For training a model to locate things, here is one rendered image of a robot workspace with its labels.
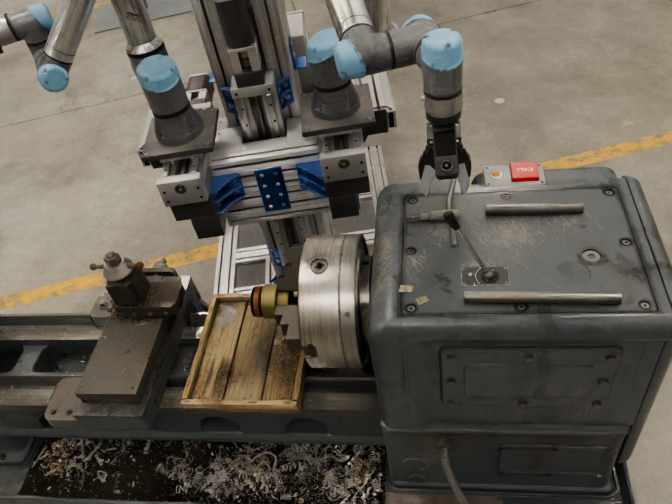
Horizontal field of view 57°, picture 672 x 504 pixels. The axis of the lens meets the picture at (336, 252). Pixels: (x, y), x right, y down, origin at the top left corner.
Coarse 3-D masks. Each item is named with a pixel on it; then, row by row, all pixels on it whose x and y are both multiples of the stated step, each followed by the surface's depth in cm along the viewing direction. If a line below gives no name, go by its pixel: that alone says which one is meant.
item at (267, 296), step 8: (256, 288) 148; (264, 288) 147; (272, 288) 146; (256, 296) 146; (264, 296) 145; (272, 296) 145; (280, 296) 146; (288, 296) 146; (256, 304) 146; (264, 304) 145; (272, 304) 145; (280, 304) 146; (288, 304) 145; (256, 312) 147; (264, 312) 146; (272, 312) 145
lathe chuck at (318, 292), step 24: (312, 240) 141; (336, 240) 139; (336, 264) 133; (312, 288) 132; (336, 288) 131; (312, 312) 131; (336, 312) 131; (312, 336) 133; (336, 336) 132; (312, 360) 138; (336, 360) 137
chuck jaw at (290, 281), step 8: (296, 248) 143; (296, 256) 144; (288, 264) 146; (296, 264) 144; (288, 272) 145; (296, 272) 145; (280, 280) 146; (288, 280) 145; (296, 280) 145; (280, 288) 146; (288, 288) 146; (296, 288) 145
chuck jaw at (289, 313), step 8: (280, 312) 143; (288, 312) 143; (296, 312) 143; (280, 320) 144; (288, 320) 141; (296, 320) 141; (288, 328) 139; (296, 328) 139; (288, 336) 137; (296, 336) 137; (288, 344) 138; (296, 344) 138; (312, 344) 135; (312, 352) 137
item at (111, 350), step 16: (144, 272) 179; (160, 272) 179; (176, 272) 180; (112, 320) 167; (144, 320) 166; (112, 336) 163; (128, 336) 162; (144, 336) 162; (160, 336) 164; (96, 352) 160; (112, 352) 159; (128, 352) 159; (144, 352) 158; (96, 368) 156; (112, 368) 156; (128, 368) 155; (144, 368) 154; (80, 384) 154; (96, 384) 153; (112, 384) 152; (128, 384) 152; (144, 384) 155; (96, 400) 154; (112, 400) 153; (128, 400) 152
